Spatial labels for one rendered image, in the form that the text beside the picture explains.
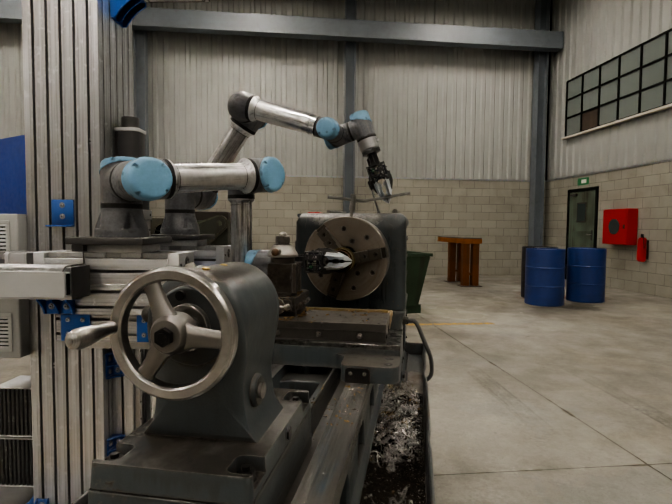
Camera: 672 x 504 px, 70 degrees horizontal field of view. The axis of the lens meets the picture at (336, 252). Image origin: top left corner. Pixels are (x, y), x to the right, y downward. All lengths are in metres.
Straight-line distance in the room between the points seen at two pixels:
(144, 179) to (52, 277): 0.35
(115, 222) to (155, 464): 1.01
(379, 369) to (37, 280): 0.93
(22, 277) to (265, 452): 1.05
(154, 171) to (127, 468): 0.94
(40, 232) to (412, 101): 11.40
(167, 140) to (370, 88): 5.04
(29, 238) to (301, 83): 10.84
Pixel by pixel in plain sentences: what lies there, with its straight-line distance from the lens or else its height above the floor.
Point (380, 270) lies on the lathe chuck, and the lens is 1.77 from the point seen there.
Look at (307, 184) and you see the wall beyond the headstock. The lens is 11.87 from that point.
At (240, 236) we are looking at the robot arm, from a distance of 1.75.
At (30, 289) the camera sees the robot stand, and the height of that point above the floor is 1.03.
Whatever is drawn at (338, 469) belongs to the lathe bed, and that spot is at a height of 0.87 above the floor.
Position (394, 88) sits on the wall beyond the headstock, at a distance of 12.63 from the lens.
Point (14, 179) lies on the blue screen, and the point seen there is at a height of 1.76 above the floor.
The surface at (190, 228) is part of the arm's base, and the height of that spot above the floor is 1.19.
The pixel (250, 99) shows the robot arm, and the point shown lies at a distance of 1.91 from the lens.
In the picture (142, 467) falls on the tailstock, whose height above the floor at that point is 0.94.
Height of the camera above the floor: 1.20
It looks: 3 degrees down
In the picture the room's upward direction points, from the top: 1 degrees clockwise
